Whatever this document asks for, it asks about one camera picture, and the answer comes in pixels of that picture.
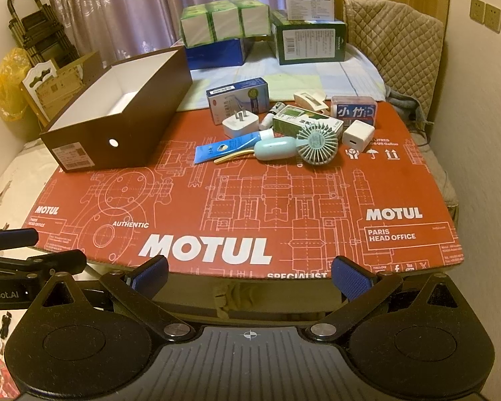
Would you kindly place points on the blue white medicine box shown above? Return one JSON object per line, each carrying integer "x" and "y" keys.
{"x": 234, "y": 100}

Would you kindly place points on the blue cream tube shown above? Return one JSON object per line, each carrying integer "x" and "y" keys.
{"x": 217, "y": 150}

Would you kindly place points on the small green white box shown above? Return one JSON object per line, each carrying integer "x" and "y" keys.
{"x": 292, "y": 123}

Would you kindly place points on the blue carton box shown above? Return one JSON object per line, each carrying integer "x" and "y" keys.
{"x": 217, "y": 54}

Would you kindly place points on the white patterned bedsheet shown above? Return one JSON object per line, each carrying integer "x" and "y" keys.
{"x": 12, "y": 175}

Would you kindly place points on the pink patterned curtain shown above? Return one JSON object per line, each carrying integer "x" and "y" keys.
{"x": 121, "y": 8}

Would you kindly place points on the white cube charger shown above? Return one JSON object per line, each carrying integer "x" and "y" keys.
{"x": 357, "y": 135}

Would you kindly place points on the gold hair clip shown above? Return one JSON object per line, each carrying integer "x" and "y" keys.
{"x": 234, "y": 156}

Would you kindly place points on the dark green carton box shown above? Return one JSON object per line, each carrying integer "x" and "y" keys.
{"x": 309, "y": 44}

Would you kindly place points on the yellow plastic bag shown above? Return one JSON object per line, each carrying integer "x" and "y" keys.
{"x": 8, "y": 87}

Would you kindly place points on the blue green checked sheet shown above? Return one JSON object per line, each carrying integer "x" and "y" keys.
{"x": 309, "y": 77}

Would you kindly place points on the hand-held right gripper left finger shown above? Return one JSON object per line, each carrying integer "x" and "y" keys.
{"x": 150, "y": 273}

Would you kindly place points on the beige wall socket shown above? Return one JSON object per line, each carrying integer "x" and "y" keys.
{"x": 478, "y": 10}
{"x": 493, "y": 19}

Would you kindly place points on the pink translucent plastic case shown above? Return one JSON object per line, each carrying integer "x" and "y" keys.
{"x": 353, "y": 110}

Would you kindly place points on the white pill bottle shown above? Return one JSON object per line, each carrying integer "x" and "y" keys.
{"x": 266, "y": 121}

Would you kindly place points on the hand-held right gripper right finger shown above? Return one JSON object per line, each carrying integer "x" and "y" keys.
{"x": 350, "y": 277}

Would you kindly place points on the green white tissue pack bundle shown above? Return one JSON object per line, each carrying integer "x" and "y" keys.
{"x": 225, "y": 23}

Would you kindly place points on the mint handheld fan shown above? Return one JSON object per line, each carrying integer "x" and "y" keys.
{"x": 317, "y": 146}

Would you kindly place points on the beige quilted cover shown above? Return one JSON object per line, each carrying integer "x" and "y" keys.
{"x": 396, "y": 50}

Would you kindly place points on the brown cardboard carton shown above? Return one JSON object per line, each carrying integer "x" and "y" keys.
{"x": 54, "y": 92}

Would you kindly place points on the white two-prong plug charger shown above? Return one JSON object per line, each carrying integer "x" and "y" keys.
{"x": 240, "y": 124}

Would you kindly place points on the black folding trolley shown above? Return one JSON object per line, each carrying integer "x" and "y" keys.
{"x": 37, "y": 25}

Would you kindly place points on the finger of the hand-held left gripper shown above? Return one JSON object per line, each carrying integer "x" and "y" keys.
{"x": 46, "y": 261}
{"x": 12, "y": 239}

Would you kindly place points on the red printed cardboard sheet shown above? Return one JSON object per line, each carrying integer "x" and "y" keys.
{"x": 234, "y": 200}

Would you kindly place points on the grey cloth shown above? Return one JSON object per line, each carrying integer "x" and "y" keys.
{"x": 405, "y": 104}

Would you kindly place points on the white hair claw clip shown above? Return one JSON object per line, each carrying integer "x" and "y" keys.
{"x": 313, "y": 101}

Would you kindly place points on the brown storage box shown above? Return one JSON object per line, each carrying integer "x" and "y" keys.
{"x": 87, "y": 142}

